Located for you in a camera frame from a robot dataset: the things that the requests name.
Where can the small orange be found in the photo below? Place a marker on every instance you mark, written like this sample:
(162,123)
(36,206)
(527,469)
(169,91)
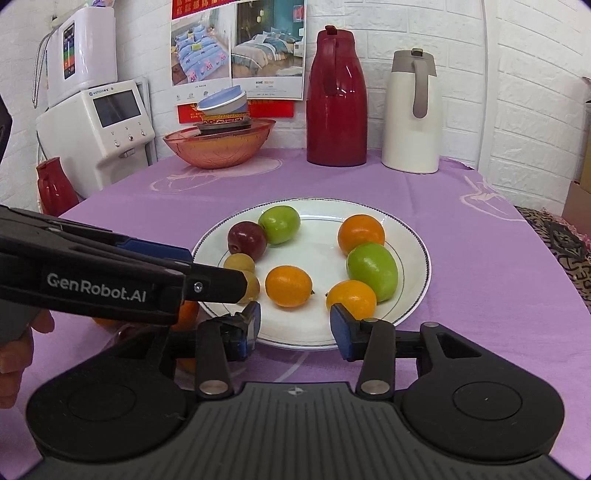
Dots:
(353,295)
(288,286)

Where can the dark patterned tray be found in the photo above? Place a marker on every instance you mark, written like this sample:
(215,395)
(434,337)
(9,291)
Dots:
(224,127)

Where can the pink glass bowl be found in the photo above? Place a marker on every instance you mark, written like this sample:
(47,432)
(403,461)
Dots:
(217,150)

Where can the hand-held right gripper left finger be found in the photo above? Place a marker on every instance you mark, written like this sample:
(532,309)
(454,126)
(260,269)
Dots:
(251,325)

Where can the small green apple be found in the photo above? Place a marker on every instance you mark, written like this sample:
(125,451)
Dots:
(279,224)

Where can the small red jug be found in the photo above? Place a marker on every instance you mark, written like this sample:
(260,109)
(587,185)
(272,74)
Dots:
(55,189)

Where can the blue lidded bowl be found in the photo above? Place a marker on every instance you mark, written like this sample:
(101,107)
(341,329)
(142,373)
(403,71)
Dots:
(224,101)

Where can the large orange with leaf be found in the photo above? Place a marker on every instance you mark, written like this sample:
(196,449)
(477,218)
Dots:
(187,316)

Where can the white thermos jug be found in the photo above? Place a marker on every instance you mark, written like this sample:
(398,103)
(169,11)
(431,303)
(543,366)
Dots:
(406,129)

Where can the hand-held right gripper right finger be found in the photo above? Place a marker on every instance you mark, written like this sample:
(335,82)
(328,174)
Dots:
(342,330)

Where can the purple tablecloth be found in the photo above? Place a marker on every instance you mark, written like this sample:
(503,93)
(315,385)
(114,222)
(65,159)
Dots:
(461,286)

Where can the dark patterned cloth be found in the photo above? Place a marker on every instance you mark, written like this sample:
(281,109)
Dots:
(561,249)

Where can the large red thermos jug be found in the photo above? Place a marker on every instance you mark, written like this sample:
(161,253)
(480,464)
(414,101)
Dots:
(337,106)

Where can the white plate with blue rim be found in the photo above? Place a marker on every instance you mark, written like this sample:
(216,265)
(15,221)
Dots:
(314,249)

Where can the low cardboard box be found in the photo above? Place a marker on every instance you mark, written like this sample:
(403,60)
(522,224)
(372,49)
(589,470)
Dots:
(579,205)

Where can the person's left hand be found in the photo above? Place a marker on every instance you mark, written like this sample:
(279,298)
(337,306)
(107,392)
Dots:
(16,364)

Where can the dark red plum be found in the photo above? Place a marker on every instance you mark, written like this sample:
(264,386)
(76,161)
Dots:
(247,240)

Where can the white wall water purifier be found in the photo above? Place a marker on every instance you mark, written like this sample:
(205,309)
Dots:
(83,50)

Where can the tall cardboard box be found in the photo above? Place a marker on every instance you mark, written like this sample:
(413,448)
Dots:
(586,166)

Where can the white wall pipe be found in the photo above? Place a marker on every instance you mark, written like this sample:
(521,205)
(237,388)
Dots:
(487,69)

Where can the large green apple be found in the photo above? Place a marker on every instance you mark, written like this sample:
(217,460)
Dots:
(372,271)

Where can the red wall poster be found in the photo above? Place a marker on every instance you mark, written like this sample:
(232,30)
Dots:
(277,108)

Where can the bedding wall poster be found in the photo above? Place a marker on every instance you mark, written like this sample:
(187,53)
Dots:
(240,50)

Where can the small yellow-green plum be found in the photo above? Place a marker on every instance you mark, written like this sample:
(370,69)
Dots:
(239,262)
(253,286)

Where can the white water dispenser with screen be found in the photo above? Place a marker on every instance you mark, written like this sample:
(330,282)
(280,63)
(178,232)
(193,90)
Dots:
(87,143)

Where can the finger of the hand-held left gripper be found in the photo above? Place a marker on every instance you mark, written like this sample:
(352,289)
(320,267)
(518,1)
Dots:
(221,284)
(152,253)

